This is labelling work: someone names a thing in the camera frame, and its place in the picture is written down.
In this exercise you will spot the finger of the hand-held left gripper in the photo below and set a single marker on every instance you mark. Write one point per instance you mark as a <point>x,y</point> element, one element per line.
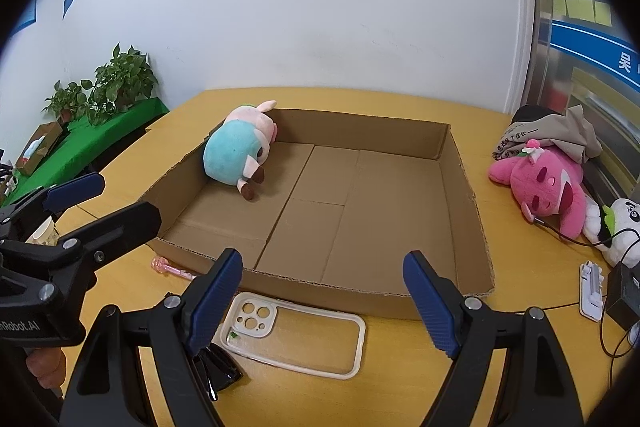
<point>75,193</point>
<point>125,223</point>

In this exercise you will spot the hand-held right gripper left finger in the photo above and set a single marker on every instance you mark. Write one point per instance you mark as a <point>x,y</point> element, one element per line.
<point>215,302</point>

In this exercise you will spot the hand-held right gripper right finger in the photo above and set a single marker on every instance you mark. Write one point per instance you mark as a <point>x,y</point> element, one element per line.
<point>430,302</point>

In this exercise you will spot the pink transparent pen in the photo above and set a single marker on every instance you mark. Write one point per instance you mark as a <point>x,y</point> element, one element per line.
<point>162,266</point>

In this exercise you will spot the clear white phone case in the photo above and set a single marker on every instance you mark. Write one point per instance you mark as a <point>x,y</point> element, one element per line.
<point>272,304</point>

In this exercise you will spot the black sunglasses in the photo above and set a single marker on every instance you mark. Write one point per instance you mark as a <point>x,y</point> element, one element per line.
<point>222,369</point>

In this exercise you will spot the shallow cardboard box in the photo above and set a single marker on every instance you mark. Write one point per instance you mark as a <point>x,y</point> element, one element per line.
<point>350,207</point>

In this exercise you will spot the white earbuds case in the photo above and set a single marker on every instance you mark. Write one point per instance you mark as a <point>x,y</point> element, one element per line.
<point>592,292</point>

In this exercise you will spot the person's left hand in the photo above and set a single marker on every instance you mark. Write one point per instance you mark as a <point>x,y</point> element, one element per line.
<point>45,367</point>

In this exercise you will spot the paper cup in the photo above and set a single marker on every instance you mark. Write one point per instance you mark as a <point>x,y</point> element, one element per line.
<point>42,234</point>

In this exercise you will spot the green table cloth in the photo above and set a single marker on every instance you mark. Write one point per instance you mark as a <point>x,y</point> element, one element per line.
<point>100,142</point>

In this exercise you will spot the cardboard tissue box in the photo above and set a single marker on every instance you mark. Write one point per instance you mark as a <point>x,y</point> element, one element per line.
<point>37,149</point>

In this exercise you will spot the small potted green plant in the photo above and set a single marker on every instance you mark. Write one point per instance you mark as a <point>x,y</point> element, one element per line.
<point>65,99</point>

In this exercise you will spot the large potted green plant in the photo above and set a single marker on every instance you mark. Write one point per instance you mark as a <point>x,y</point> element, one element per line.
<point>122,77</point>

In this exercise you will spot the blue and pink pig plush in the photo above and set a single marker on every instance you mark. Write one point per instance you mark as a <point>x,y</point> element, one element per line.
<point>235,152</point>

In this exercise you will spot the pink plush toy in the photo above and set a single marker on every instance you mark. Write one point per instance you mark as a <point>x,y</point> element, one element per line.
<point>540,187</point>

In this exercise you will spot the beige printed cloth bag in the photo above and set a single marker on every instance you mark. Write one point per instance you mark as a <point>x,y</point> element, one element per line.
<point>512,139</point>

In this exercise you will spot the black power adapter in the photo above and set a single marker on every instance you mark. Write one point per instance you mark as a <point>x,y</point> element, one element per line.
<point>625,297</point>

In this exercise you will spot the panda plush toy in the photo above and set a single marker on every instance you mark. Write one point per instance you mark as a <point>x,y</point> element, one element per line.
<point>625,217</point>

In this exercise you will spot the black cap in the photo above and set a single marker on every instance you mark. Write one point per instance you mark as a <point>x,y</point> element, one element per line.
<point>530,112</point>

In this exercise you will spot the grey-brown jacket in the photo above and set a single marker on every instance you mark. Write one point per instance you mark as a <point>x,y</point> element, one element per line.
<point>570,129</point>

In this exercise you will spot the glass door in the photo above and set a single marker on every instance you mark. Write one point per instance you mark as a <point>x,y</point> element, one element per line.
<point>575,72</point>

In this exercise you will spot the blue door sign band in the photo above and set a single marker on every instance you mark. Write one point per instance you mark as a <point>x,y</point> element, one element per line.
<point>585,44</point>

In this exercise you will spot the yellow sticky note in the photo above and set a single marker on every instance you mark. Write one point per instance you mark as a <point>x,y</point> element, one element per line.
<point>602,13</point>
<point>560,7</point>
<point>580,8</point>

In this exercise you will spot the blue framed wall notice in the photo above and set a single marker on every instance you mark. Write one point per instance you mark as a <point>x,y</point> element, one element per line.
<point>27,14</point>

